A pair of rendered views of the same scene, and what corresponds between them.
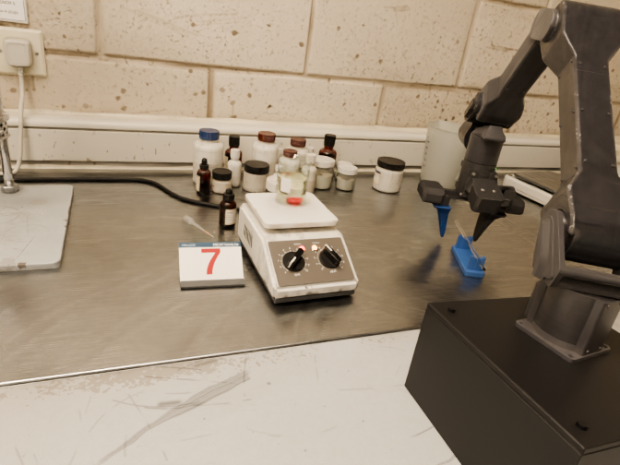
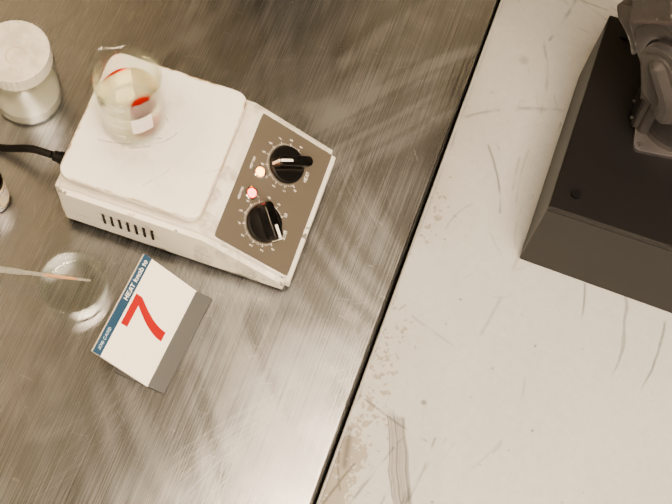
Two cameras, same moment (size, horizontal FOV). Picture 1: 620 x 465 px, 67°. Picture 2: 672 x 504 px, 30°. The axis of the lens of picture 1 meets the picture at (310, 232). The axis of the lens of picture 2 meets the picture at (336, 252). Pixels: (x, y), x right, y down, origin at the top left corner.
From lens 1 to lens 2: 76 cm
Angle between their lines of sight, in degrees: 54
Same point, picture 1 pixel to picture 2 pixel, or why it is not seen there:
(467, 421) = (641, 278)
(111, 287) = (98, 489)
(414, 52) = not seen: outside the picture
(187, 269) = (139, 364)
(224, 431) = (461, 491)
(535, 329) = (659, 145)
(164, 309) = (203, 443)
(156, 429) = not seen: outside the picture
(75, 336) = not seen: outside the picture
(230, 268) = (172, 299)
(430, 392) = (573, 263)
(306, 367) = (426, 342)
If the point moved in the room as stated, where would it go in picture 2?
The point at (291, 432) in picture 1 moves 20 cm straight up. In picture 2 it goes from (503, 428) to (560, 359)
